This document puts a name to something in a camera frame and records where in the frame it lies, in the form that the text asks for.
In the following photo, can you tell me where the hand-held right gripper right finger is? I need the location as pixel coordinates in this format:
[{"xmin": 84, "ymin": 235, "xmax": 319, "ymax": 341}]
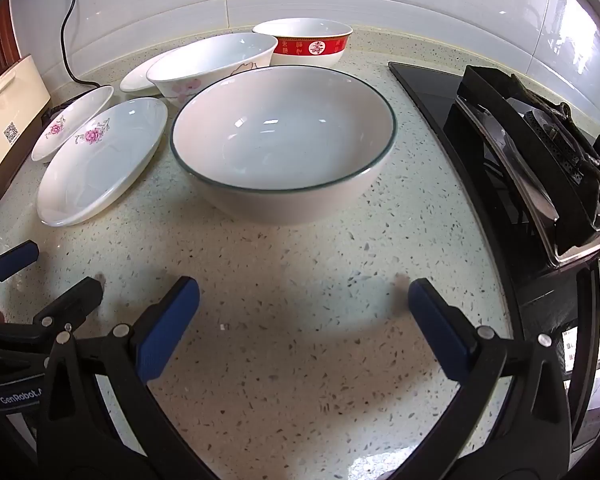
[{"xmin": 407, "ymin": 277, "xmax": 588, "ymax": 480}]

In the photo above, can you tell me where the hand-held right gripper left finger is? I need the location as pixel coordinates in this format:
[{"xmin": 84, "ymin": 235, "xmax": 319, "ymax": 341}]
[{"xmin": 35, "ymin": 276, "xmax": 216, "ymax": 480}]

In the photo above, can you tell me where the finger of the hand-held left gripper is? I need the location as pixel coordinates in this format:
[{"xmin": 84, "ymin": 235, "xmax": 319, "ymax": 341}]
[
  {"xmin": 0, "ymin": 240, "xmax": 40, "ymax": 306},
  {"xmin": 30, "ymin": 276, "xmax": 106, "ymax": 335}
]

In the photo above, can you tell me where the large flower-print plate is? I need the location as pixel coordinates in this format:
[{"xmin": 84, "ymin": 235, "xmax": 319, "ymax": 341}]
[{"xmin": 36, "ymin": 97, "xmax": 170, "ymax": 227}]

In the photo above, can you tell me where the small flower-print plate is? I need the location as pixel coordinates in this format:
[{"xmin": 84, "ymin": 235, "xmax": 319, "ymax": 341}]
[{"xmin": 31, "ymin": 85, "xmax": 116, "ymax": 164}]

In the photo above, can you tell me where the plain white plate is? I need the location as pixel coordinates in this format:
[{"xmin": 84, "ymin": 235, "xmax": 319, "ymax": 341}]
[{"xmin": 119, "ymin": 49, "xmax": 181, "ymax": 96}]

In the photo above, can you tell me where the white bowl with green rim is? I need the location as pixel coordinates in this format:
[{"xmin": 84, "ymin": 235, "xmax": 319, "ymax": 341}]
[{"xmin": 169, "ymin": 65, "xmax": 398, "ymax": 227}]

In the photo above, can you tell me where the white bowl with pink flower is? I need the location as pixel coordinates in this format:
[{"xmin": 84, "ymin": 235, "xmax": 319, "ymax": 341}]
[{"xmin": 146, "ymin": 33, "xmax": 279, "ymax": 108}]

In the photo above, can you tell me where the red and white bowl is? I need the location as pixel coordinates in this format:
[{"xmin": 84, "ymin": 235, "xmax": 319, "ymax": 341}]
[{"xmin": 252, "ymin": 18, "xmax": 355, "ymax": 68}]

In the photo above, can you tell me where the cream rice cooker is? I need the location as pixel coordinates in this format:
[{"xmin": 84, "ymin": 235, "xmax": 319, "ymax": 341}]
[{"xmin": 0, "ymin": 54, "xmax": 52, "ymax": 212}]

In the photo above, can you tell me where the black gas stove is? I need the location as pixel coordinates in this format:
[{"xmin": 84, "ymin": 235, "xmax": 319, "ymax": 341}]
[{"xmin": 387, "ymin": 61, "xmax": 600, "ymax": 271}]

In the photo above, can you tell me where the red-brown wooden window frame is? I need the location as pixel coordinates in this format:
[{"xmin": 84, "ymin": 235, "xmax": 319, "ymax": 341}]
[{"xmin": 0, "ymin": 0, "xmax": 28, "ymax": 91}]

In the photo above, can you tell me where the black power cable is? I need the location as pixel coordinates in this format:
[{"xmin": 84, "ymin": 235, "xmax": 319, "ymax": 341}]
[{"xmin": 40, "ymin": 0, "xmax": 103, "ymax": 116}]

